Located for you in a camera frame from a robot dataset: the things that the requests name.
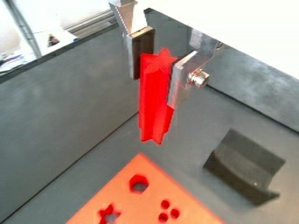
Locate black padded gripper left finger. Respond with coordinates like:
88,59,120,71
108,0,155,80

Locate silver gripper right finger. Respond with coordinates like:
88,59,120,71
167,29,223,109

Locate red star-shaped peg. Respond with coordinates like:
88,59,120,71
139,48,176,144

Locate orange board with shaped holes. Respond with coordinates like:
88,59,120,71
65,154,226,224

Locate black angled holder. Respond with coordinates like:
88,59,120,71
203,129,286,206

